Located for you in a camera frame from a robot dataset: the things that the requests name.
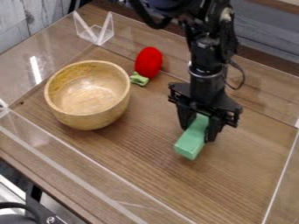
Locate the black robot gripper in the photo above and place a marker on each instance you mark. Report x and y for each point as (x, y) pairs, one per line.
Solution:
(203, 96)

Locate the green rectangular block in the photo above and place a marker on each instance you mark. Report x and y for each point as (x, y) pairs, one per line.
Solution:
(192, 139)

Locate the brown wooden bowl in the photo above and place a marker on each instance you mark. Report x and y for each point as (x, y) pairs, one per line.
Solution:
(87, 94)

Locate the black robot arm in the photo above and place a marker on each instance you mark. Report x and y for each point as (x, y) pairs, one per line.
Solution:
(207, 21)

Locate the red plush strawberry toy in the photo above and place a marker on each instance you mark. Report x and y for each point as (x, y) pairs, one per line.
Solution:
(148, 62)

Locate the black table leg bracket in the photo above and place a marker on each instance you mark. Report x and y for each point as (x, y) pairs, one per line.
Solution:
(43, 214)

